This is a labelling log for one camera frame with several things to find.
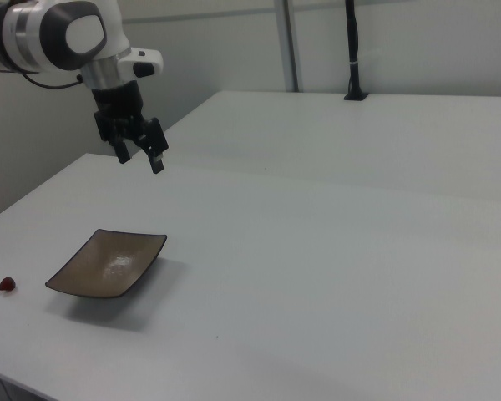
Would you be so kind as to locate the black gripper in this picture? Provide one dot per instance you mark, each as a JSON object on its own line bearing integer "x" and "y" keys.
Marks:
{"x": 117, "y": 104}

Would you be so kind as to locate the red strawberry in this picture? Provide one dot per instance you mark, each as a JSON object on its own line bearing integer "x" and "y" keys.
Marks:
{"x": 6, "y": 284}

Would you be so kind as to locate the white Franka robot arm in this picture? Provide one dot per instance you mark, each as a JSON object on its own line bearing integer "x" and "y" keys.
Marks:
{"x": 83, "y": 33}

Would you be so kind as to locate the brown square ceramic plate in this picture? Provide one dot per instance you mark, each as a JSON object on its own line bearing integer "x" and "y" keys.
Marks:
{"x": 108, "y": 263}

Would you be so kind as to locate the black pole with base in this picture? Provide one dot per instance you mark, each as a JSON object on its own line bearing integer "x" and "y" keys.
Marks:
{"x": 354, "y": 75}

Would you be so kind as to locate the grey metal partition post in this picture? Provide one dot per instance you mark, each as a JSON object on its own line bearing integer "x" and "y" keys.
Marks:
{"x": 288, "y": 42}

